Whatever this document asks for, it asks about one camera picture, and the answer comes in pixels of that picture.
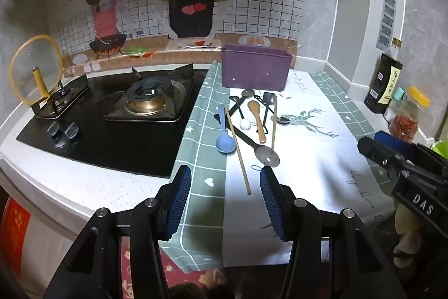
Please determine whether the black slotted skimmer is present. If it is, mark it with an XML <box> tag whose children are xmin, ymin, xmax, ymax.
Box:
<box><xmin>225</xmin><ymin>122</ymin><xmax>280</xmax><ymax>168</ymax></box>

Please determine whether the wooden chopstick long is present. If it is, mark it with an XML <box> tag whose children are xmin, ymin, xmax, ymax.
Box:
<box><xmin>224</xmin><ymin>106</ymin><xmax>252</xmax><ymax>196</ymax></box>

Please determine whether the blue ladle spoon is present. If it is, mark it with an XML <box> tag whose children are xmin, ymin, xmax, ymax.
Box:
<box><xmin>216</xmin><ymin>105</ymin><xmax>236</xmax><ymax>154</ymax></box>

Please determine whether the wooden chopstick short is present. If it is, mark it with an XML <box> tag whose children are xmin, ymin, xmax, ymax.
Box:
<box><xmin>271</xmin><ymin>94</ymin><xmax>277</xmax><ymax>150</ymax></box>

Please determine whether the small white spoon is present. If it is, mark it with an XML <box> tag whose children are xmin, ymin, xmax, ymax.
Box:
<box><xmin>239</xmin><ymin>118</ymin><xmax>251</xmax><ymax>131</ymax></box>

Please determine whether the wooden spoon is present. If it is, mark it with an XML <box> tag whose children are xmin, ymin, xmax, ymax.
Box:
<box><xmin>248</xmin><ymin>100</ymin><xmax>267</xmax><ymax>143</ymax></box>

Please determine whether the steel spoon black handle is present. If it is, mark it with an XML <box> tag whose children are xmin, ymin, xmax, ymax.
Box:
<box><xmin>276</xmin><ymin>117</ymin><xmax>290</xmax><ymax>125</ymax></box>

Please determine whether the black rice paddle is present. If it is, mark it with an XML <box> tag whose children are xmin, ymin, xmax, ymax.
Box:
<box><xmin>228</xmin><ymin>96</ymin><xmax>245</xmax><ymax>119</ymax></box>

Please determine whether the gloved right hand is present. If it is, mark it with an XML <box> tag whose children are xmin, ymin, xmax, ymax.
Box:
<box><xmin>393</xmin><ymin>203</ymin><xmax>427</xmax><ymax>269</ymax></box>

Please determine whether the yellow lid spice jar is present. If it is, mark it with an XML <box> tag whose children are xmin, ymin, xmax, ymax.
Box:
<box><xmin>389</xmin><ymin>86</ymin><xmax>431</xmax><ymax>143</ymax></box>

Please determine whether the teal lid glass jar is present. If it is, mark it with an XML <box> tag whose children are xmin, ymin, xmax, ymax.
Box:
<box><xmin>383</xmin><ymin>87</ymin><xmax>405</xmax><ymax>124</ymax></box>

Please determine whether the dark tea tin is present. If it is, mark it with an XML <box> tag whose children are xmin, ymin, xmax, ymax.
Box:
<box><xmin>364</xmin><ymin>53</ymin><xmax>403</xmax><ymax>114</ymax></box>

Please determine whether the green white tablecloth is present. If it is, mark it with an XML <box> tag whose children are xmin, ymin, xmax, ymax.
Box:
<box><xmin>162</xmin><ymin>63</ymin><xmax>395</xmax><ymax>273</ymax></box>

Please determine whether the black gas stove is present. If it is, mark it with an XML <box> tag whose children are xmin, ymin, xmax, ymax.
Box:
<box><xmin>17</xmin><ymin>64</ymin><xmax>207</xmax><ymax>178</ymax></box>

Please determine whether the purple utensil bin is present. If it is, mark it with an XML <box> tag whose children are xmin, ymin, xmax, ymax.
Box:
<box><xmin>221</xmin><ymin>45</ymin><xmax>292</xmax><ymax>91</ymax></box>

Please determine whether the yellow rimmed glass lid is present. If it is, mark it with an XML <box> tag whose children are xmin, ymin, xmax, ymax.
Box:
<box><xmin>9</xmin><ymin>34</ymin><xmax>63</xmax><ymax>105</ymax></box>

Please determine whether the grey wall vent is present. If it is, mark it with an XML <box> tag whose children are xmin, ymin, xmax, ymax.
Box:
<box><xmin>377</xmin><ymin>0</ymin><xmax>397</xmax><ymax>51</ymax></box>

